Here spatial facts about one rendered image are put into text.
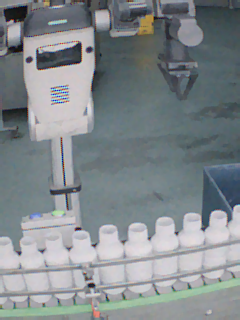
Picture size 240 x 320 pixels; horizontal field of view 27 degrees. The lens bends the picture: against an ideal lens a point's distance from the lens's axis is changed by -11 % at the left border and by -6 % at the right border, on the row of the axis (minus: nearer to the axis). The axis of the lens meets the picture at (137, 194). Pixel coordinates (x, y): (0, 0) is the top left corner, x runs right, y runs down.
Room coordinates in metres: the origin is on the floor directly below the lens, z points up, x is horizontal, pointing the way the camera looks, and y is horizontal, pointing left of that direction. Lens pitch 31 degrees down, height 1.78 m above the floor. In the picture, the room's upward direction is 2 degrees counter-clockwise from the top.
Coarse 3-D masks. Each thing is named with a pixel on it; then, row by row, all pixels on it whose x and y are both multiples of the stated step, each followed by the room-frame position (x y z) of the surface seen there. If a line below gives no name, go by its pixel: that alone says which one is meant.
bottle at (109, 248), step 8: (104, 232) 0.90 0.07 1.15; (112, 232) 0.90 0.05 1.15; (104, 240) 0.87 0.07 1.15; (112, 240) 0.87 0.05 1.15; (96, 248) 0.88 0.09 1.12; (104, 248) 0.87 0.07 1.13; (112, 248) 0.87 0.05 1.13; (120, 248) 0.88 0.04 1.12; (104, 256) 0.86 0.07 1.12; (112, 256) 0.86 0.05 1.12; (120, 256) 0.87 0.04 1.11; (104, 272) 0.86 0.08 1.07; (112, 272) 0.86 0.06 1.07; (120, 272) 0.87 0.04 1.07; (104, 280) 0.86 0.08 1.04; (112, 280) 0.86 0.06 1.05; (120, 280) 0.87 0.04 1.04; (120, 288) 0.86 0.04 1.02
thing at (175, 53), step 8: (168, 40) 1.04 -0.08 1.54; (176, 40) 1.04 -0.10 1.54; (168, 48) 1.04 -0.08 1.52; (176, 48) 1.04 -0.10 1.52; (184, 48) 1.04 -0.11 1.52; (160, 56) 1.08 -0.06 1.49; (168, 56) 1.04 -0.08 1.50; (176, 56) 1.04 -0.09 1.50; (184, 56) 1.04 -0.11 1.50; (168, 64) 1.01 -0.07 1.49; (176, 64) 1.01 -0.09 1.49; (184, 64) 1.01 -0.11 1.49; (192, 64) 1.02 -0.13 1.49
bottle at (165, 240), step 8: (160, 224) 0.92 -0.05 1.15; (168, 224) 0.92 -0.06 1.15; (160, 232) 0.90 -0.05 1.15; (168, 232) 0.89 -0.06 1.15; (152, 240) 0.91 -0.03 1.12; (160, 240) 0.89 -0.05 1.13; (168, 240) 0.89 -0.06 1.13; (176, 240) 0.90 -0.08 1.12; (160, 248) 0.88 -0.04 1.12; (168, 248) 0.88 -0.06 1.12; (176, 248) 0.90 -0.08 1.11; (176, 256) 0.90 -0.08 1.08; (160, 264) 0.88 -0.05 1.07; (168, 264) 0.88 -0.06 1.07; (176, 264) 0.90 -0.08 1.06; (160, 272) 0.88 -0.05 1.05; (168, 272) 0.88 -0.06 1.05; (176, 272) 0.90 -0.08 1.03; (168, 280) 0.88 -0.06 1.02
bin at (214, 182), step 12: (204, 168) 1.54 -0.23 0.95; (216, 168) 1.56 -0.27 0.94; (228, 168) 1.56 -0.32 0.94; (204, 180) 1.54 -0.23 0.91; (216, 180) 1.56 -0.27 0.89; (228, 180) 1.56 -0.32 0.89; (204, 192) 1.53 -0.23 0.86; (216, 192) 1.41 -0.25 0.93; (228, 192) 1.56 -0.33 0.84; (204, 204) 1.53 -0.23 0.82; (216, 204) 1.41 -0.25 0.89; (228, 204) 1.31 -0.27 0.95; (204, 216) 1.52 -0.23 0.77; (228, 216) 1.29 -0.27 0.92
